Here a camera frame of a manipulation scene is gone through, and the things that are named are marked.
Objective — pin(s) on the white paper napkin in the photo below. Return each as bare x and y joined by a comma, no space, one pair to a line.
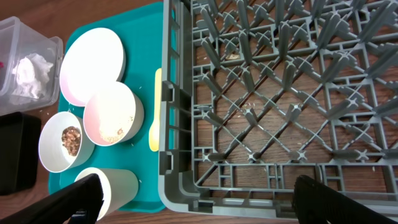
32,76

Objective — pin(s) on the pink round plate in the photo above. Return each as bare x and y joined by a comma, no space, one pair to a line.
96,58

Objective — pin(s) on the pink bowl with rice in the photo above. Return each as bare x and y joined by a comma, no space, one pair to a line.
113,114

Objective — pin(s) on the teal plastic tray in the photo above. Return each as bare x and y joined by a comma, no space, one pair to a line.
140,31

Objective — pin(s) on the brown food scraps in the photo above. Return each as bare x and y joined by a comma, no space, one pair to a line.
71,140

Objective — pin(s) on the white plastic cup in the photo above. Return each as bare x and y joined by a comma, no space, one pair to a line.
119,186

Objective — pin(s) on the black food waste tray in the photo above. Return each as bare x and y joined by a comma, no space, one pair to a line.
20,134

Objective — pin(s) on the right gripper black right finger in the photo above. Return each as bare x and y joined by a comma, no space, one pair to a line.
315,203

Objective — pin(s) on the grey plastic dish rack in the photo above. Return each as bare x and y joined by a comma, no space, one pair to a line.
257,93

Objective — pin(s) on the clear plastic waste bin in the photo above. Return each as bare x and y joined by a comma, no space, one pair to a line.
17,41

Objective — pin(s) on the white bowl with food scraps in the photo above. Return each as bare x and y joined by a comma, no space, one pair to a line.
53,156

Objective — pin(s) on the yellow plastic spoon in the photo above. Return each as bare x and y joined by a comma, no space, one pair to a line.
154,131

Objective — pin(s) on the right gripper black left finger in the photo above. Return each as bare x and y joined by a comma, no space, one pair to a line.
79,202

